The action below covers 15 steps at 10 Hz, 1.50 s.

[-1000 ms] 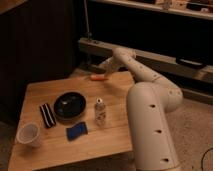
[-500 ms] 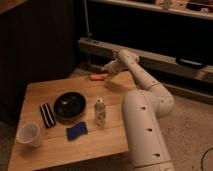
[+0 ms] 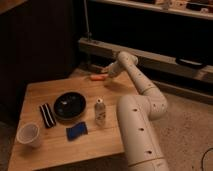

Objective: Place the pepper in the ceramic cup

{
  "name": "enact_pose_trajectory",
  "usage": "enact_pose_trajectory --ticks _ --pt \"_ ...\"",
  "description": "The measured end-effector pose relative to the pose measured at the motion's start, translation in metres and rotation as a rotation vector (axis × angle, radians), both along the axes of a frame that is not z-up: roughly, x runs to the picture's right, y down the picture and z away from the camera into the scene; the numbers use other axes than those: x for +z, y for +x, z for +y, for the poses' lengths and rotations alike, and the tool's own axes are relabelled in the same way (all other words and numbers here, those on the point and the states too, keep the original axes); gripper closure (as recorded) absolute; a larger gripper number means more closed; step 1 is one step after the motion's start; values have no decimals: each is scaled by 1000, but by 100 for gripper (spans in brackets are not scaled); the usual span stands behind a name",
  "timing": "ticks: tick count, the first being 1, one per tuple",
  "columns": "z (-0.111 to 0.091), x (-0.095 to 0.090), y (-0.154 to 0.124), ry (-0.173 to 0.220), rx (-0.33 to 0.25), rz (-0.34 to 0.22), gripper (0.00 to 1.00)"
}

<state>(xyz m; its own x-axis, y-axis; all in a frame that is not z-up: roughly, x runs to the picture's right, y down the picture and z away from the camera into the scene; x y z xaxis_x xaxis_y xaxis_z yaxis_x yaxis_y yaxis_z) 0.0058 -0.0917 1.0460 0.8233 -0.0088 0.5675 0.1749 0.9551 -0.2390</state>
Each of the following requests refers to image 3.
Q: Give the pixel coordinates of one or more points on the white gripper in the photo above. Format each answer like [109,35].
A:
[113,70]

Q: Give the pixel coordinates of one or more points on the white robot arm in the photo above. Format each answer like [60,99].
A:
[135,113]

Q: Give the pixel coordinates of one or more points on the white ceramic cup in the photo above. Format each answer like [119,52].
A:
[29,134]

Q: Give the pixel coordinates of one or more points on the clear plastic bottle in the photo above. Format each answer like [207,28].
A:
[100,112]

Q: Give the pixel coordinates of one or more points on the metal vertical pole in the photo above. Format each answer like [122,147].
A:
[88,33]

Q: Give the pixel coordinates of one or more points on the black round bowl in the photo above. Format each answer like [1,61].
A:
[69,105]

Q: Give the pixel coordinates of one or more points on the blue sponge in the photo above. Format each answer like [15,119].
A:
[76,131]

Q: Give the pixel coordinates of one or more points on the wooden table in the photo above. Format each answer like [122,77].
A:
[94,134]

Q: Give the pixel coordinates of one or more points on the white upper shelf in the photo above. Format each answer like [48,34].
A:
[178,7]

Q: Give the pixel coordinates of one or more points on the white baseboard rail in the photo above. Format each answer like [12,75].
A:
[149,60]

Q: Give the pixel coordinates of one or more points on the black handle object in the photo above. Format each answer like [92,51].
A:
[189,64]

